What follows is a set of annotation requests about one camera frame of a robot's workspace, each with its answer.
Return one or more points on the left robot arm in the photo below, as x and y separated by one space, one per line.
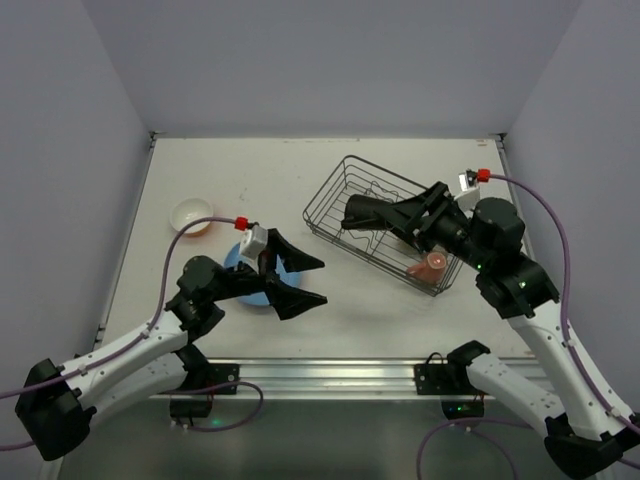
60 403

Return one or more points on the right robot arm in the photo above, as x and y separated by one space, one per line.
584 424

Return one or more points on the black wire dish rack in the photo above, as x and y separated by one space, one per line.
382 250

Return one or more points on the pink mug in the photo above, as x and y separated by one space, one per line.
430 270

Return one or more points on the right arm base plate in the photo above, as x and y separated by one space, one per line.
437 376

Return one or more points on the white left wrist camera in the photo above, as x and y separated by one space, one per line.
253 242

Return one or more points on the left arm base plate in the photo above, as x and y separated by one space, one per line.
211 379

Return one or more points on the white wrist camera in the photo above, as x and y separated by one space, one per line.
470 182
253 242

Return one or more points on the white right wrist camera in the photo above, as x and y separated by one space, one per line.
470 182

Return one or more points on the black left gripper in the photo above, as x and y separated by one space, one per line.
270 270

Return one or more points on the orange bowl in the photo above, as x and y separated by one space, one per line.
190 210

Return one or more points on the blue plate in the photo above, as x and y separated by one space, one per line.
253 297

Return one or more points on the aluminium mounting rail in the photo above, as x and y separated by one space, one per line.
329 379

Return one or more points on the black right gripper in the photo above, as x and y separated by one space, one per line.
430 212

